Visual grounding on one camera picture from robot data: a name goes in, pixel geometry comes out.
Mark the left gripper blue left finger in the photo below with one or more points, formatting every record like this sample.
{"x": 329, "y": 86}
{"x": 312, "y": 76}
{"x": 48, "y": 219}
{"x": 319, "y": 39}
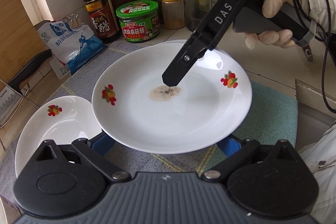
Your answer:
{"x": 102, "y": 143}

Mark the blue white salt bag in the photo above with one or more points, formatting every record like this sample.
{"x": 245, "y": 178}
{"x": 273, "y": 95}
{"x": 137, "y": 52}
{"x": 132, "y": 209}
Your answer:
{"x": 71, "y": 47}

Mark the kitchen cleaver black handle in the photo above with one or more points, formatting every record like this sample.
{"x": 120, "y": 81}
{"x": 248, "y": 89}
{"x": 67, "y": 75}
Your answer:
{"x": 29, "y": 69}

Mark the green lid mushroom sauce jar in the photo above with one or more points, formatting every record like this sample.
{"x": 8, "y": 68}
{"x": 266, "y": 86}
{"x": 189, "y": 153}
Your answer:
{"x": 139, "y": 20}

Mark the metal spatula wooden handle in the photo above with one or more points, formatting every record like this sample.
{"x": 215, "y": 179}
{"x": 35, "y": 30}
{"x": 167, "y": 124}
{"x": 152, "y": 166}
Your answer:
{"x": 308, "y": 53}

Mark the metal binder clips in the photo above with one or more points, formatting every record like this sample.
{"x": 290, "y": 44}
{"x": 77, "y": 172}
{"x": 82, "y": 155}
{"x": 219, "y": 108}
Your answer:
{"x": 72, "y": 20}

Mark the white plate fruit print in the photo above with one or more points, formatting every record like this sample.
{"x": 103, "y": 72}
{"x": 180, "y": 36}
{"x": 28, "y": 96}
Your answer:
{"x": 63, "y": 120}
{"x": 182, "y": 41}

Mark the teal cloth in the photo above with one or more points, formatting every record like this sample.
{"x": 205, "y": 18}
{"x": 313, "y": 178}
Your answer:
{"x": 273, "y": 115}

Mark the grey checked cloth mat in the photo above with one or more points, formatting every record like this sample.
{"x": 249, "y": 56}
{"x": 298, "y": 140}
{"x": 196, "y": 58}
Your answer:
{"x": 81, "y": 84}

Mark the yellow lid spice jar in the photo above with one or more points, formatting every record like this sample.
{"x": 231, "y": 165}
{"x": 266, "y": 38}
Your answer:
{"x": 173, "y": 14}

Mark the bamboo cutting board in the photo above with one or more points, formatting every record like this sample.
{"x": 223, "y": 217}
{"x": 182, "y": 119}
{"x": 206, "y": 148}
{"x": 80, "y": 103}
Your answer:
{"x": 20, "y": 41}

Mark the dark vinegar bottle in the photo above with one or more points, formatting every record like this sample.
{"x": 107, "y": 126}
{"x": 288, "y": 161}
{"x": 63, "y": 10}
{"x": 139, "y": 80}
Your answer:
{"x": 103, "y": 20}

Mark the white plate with brown stain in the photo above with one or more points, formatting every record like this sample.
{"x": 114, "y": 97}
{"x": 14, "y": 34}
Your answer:
{"x": 133, "y": 105}

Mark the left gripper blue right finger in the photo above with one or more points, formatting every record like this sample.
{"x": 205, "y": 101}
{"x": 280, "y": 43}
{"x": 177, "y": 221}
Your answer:
{"x": 229, "y": 145}

